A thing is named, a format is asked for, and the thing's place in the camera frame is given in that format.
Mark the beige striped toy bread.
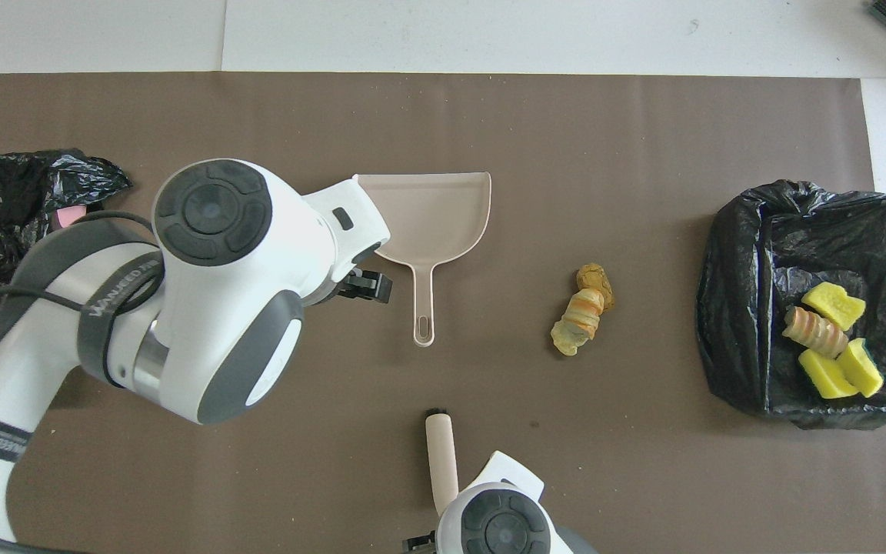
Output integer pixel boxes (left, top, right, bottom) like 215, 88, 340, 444
783, 306, 848, 359

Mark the brown toy bread chunk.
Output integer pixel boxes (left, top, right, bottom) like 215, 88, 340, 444
576, 263, 614, 310

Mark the black bag lined trash bin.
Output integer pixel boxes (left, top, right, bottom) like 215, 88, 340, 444
694, 180, 886, 430

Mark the brown table mat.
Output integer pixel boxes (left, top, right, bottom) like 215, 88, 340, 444
0, 72, 886, 554

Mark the beige plastic dustpan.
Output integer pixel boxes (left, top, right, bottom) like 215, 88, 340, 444
356, 172, 492, 348

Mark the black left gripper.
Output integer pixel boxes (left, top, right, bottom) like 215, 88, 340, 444
334, 242, 393, 302

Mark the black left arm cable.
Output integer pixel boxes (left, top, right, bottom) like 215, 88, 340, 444
0, 212, 159, 554

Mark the orange striped toy croissant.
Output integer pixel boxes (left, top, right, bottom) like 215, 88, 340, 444
564, 289, 607, 341

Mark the beige hand brush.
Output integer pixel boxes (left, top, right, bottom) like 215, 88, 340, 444
425, 408, 461, 516

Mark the notched yellow sponge piece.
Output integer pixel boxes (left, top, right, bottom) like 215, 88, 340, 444
802, 282, 867, 330

